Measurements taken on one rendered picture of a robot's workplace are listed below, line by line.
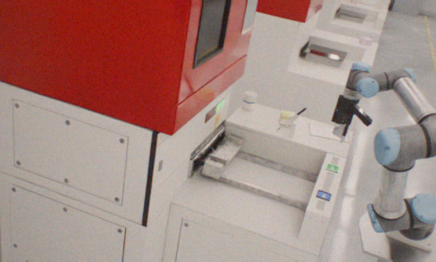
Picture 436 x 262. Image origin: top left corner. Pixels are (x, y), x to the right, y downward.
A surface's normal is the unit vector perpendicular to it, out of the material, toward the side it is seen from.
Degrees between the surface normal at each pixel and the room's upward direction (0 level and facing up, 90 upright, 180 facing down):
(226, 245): 90
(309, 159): 90
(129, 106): 90
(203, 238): 90
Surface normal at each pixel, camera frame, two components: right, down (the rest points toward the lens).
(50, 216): -0.35, 0.36
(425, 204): -0.01, -0.47
